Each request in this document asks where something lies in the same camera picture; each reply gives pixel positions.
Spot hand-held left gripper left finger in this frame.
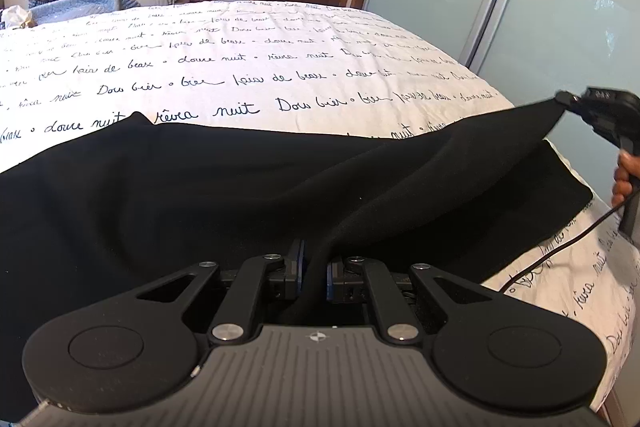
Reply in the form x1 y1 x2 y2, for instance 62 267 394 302
134 238 307 345

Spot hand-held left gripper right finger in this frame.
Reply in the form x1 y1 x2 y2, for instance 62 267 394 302
325 254 494 344

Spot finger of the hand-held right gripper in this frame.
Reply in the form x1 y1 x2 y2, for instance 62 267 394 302
554 90 584 111

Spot person's right hand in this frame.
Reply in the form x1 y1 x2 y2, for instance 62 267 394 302
612 150 640 208

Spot crumpled white bag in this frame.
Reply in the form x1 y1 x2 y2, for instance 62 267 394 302
0 4 39 30

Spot black pants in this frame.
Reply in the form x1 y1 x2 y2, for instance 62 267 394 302
0 99 595 408

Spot white script-printed bedspread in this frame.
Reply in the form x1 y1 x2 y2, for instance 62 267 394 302
0 0 640 408

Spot light blue quilted blanket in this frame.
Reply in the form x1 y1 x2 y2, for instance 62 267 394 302
27 0 142 26

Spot black cable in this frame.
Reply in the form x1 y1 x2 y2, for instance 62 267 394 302
499 199 632 294

